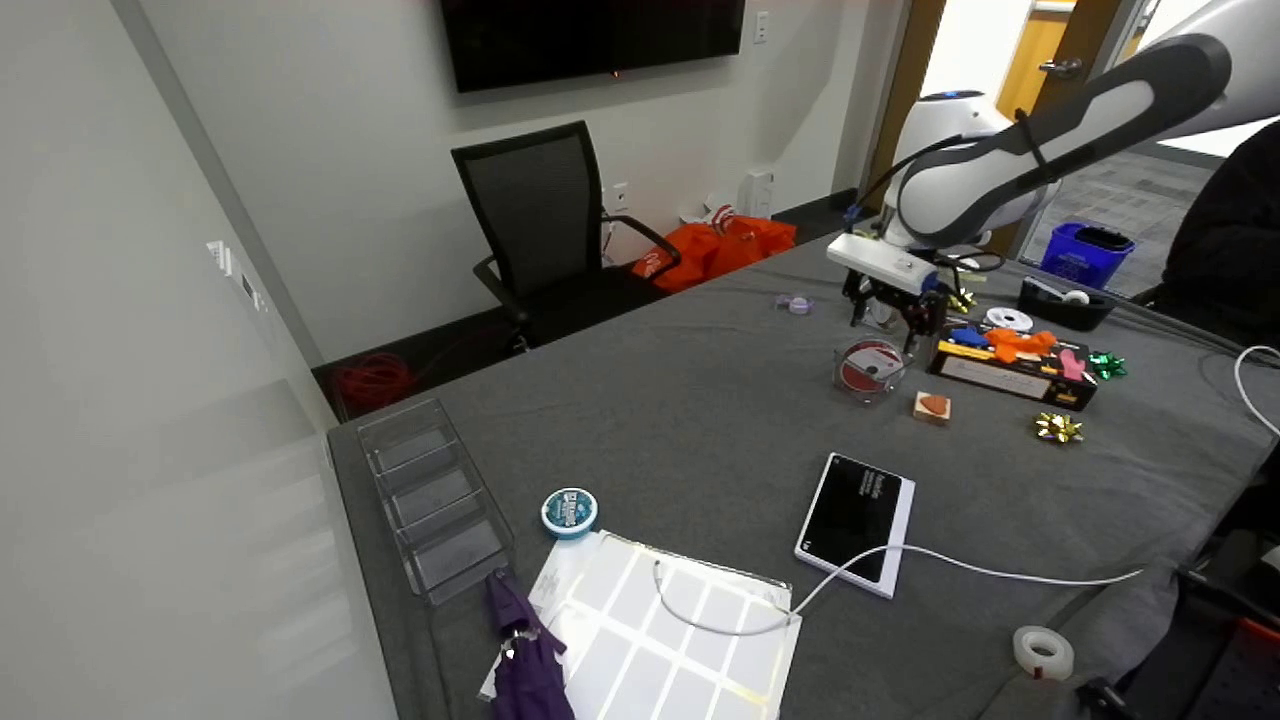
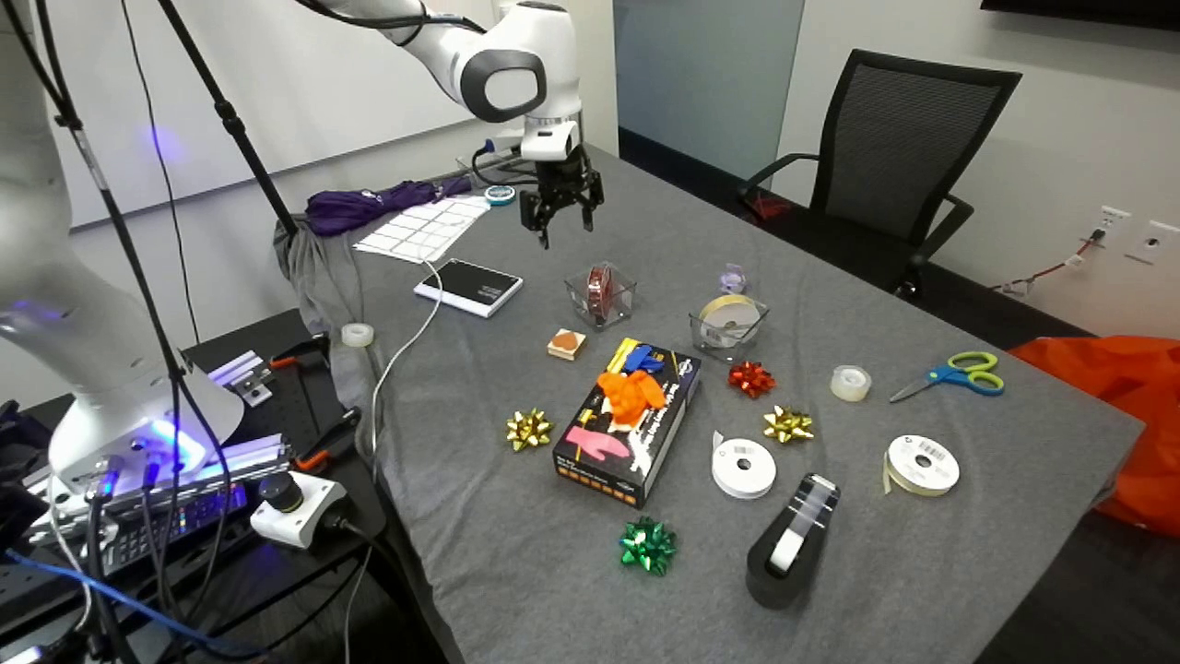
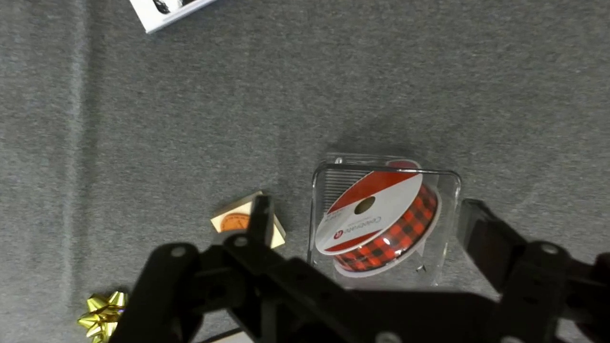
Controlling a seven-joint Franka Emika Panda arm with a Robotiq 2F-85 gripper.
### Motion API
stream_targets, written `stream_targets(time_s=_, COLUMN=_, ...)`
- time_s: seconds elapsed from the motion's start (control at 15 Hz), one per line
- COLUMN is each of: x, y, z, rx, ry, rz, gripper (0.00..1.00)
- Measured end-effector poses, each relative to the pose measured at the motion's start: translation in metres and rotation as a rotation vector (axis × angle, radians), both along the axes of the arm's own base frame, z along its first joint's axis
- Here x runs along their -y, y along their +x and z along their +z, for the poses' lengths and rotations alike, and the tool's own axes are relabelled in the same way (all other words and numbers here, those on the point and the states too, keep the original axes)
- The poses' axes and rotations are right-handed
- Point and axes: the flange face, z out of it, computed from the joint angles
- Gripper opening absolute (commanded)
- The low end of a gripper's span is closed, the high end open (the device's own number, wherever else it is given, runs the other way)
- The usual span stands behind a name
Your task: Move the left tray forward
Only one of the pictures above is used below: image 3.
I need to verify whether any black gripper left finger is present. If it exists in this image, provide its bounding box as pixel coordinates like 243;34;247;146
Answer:
110;194;358;343

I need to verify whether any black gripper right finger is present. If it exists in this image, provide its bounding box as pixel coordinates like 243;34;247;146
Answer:
459;198;610;343

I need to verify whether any clear tray with plaid spool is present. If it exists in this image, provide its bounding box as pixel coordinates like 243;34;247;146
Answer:
306;150;464;291

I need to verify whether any red plaid ribbon spool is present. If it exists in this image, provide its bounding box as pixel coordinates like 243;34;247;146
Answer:
314;158;442;279

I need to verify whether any wooden heart stamp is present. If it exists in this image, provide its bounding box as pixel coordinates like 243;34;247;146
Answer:
209;188;289;251

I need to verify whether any gold gift bow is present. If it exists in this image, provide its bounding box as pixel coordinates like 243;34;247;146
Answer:
76;289;131;343

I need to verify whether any grey table cloth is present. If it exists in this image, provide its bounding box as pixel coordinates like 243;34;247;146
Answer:
0;0;610;343

